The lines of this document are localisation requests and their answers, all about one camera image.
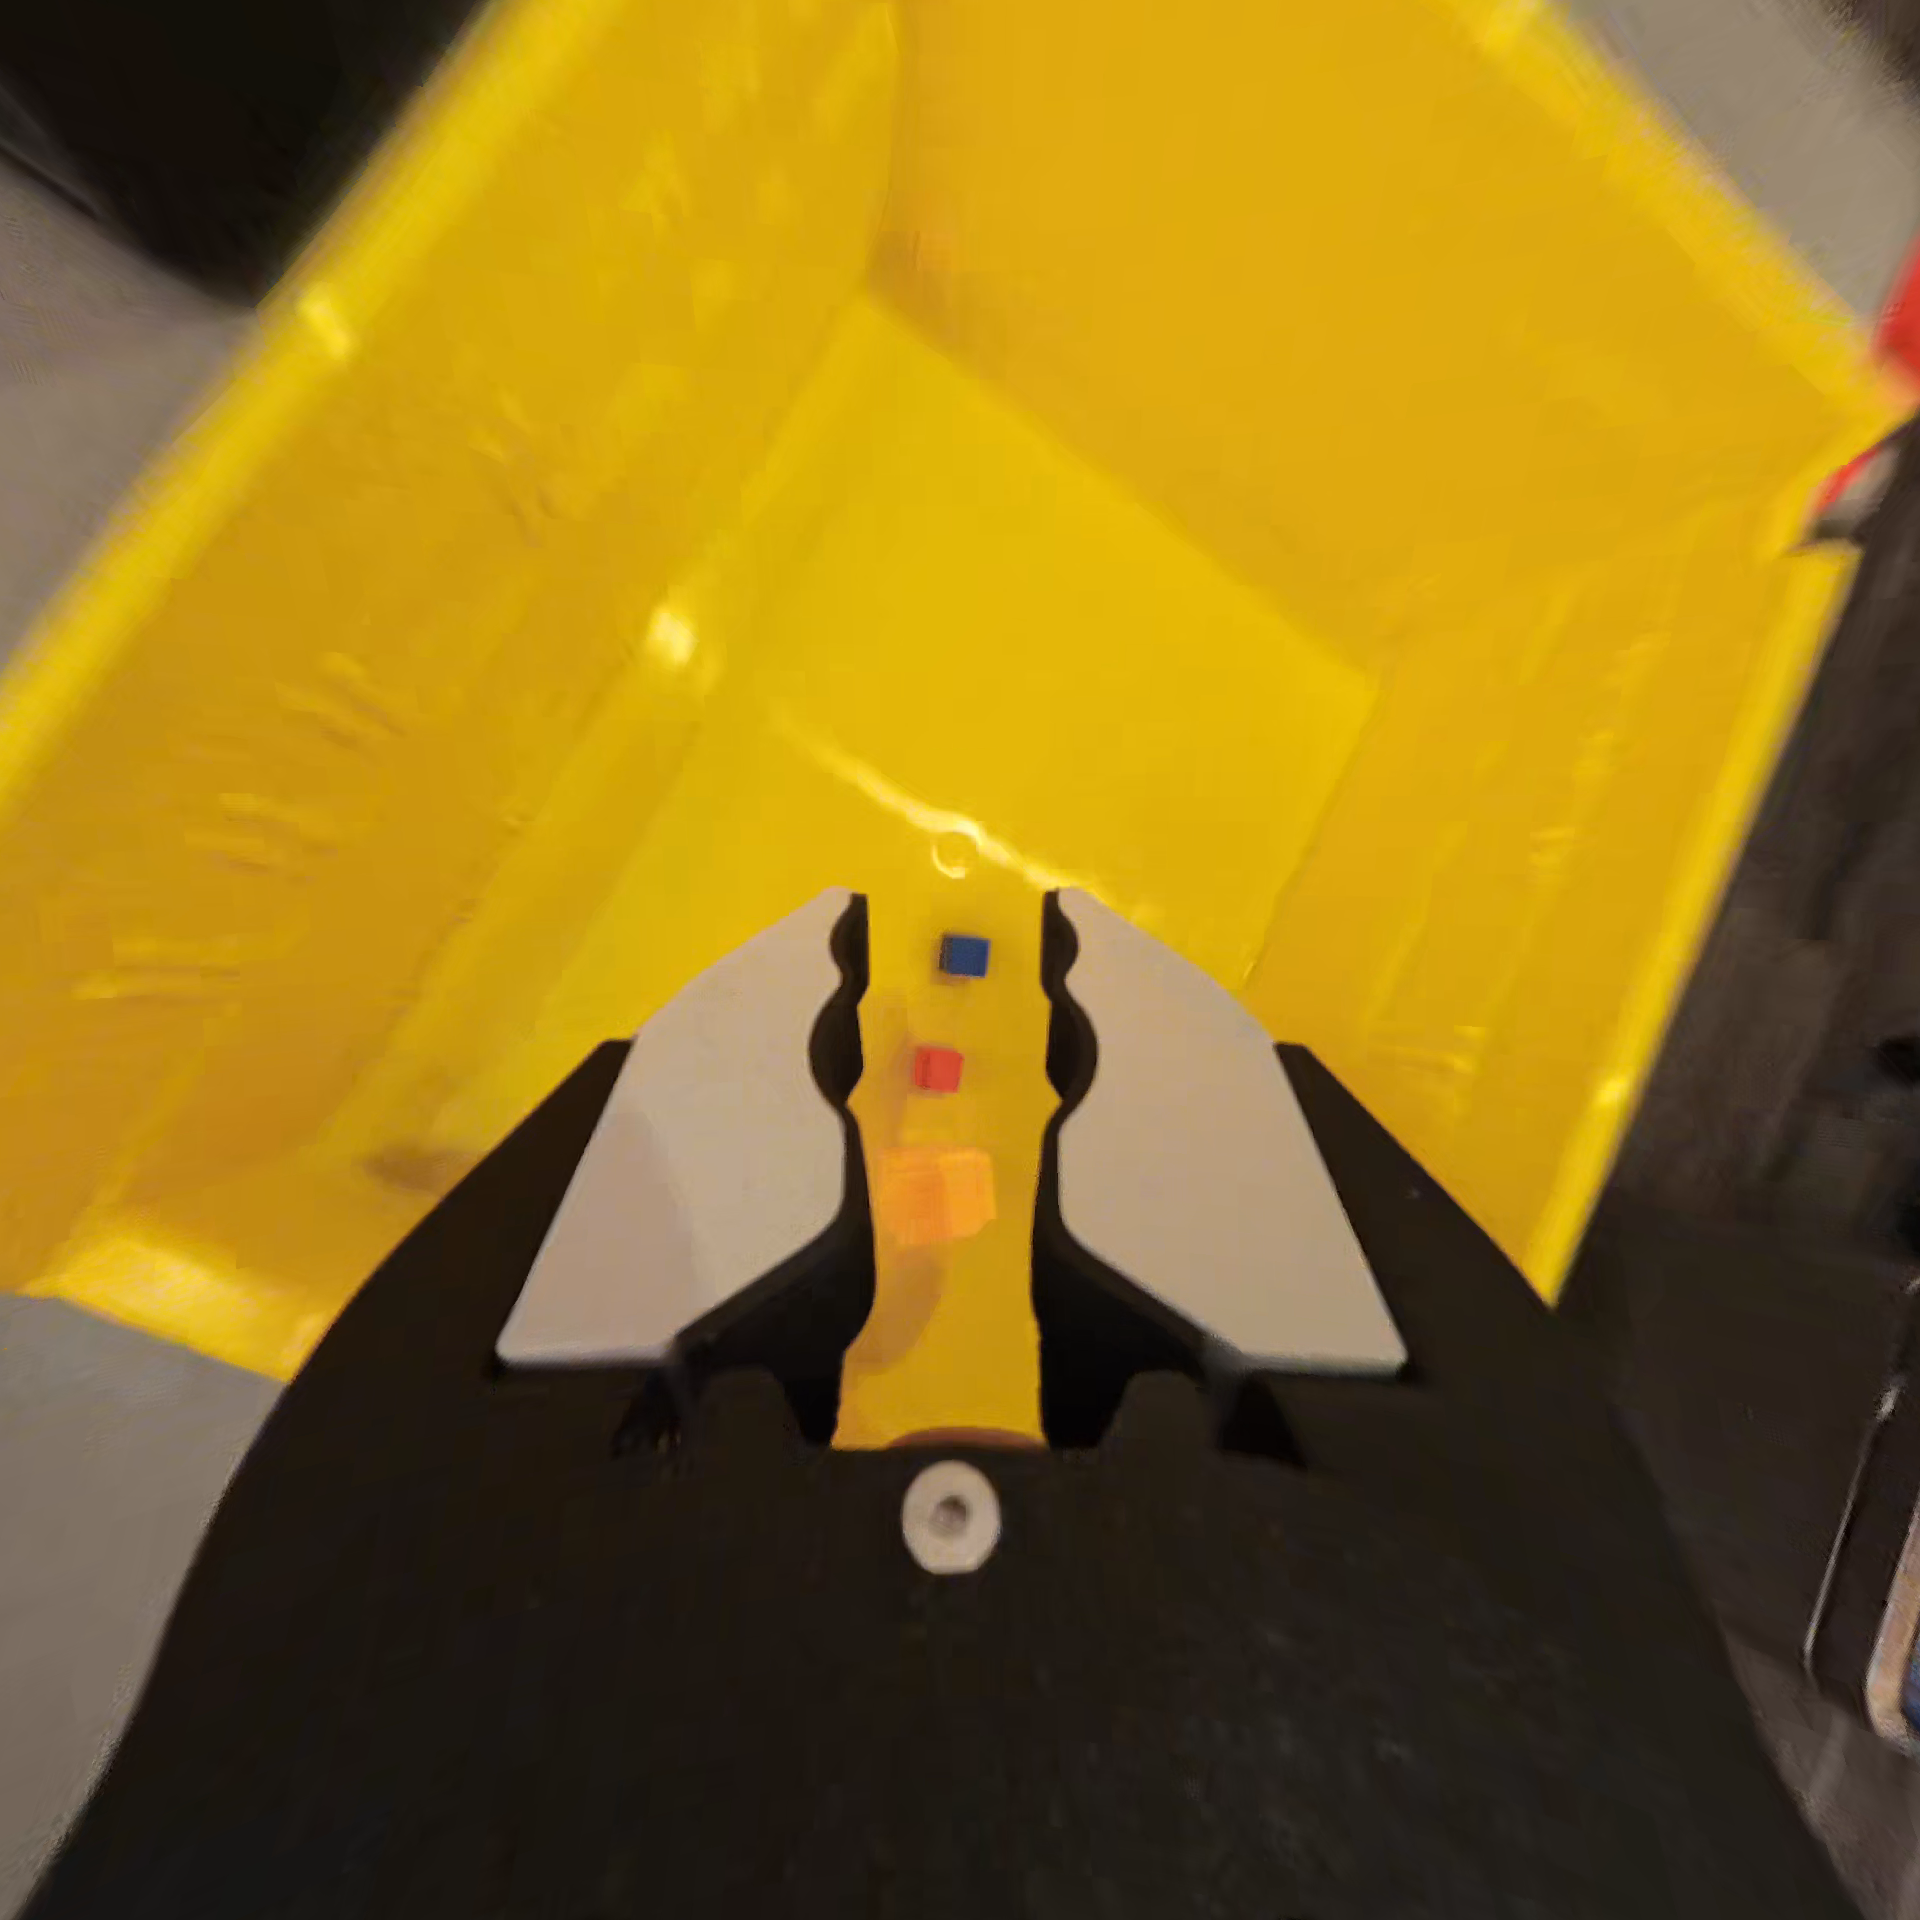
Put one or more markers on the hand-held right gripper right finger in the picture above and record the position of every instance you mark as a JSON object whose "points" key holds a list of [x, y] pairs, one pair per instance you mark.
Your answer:
{"points": [[1218, 1185]]}

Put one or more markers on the black drawer cabinet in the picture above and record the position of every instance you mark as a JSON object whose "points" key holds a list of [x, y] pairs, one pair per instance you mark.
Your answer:
{"points": [[1725, 1050]]}

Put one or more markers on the small blue cube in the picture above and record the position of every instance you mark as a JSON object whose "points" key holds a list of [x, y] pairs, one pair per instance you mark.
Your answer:
{"points": [[965, 956]]}

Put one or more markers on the small red cube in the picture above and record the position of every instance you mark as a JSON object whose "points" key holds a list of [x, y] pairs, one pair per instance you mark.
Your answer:
{"points": [[938, 1068]]}

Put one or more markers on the small orange cube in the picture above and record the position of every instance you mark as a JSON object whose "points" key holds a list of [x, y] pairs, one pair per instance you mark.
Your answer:
{"points": [[938, 1195]]}

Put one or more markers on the red object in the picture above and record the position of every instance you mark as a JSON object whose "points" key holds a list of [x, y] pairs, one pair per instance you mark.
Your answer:
{"points": [[1894, 329]]}

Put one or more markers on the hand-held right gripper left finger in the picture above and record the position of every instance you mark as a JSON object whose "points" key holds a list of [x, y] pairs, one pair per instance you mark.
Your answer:
{"points": [[707, 1185]]}

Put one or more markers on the yellow plastic bin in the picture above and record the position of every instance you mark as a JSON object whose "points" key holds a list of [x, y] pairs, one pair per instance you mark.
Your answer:
{"points": [[1052, 599]]}

